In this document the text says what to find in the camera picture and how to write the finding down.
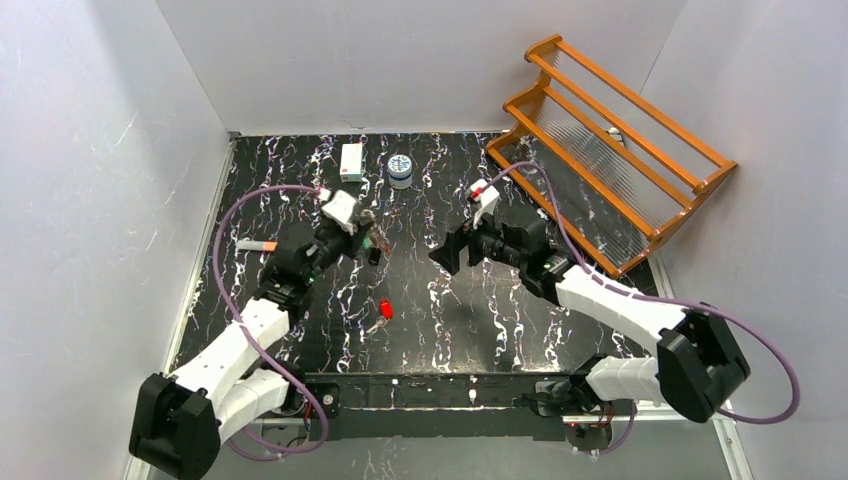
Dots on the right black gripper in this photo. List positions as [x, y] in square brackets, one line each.
[470, 244]

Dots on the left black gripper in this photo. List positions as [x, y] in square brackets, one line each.
[361, 232]

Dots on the metal keyring with red handle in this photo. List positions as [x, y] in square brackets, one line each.
[375, 243]

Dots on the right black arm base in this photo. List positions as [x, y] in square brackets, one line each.
[588, 420]

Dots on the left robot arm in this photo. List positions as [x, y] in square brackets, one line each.
[181, 421]

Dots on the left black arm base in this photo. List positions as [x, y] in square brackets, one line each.
[289, 402]

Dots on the white small box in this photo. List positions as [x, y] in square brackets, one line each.
[351, 164]

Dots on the key with red tag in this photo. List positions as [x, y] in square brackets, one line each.
[385, 314]

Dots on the white orange marker tube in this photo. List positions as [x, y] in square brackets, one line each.
[256, 245]

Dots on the orange wooden shoe rack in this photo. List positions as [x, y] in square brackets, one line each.
[627, 175]

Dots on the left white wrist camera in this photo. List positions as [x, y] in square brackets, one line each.
[344, 209]

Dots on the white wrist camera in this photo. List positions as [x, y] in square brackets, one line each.
[483, 199]
[344, 209]

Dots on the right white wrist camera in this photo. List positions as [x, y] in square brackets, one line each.
[483, 199]

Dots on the aluminium rail frame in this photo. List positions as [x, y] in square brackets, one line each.
[442, 405]

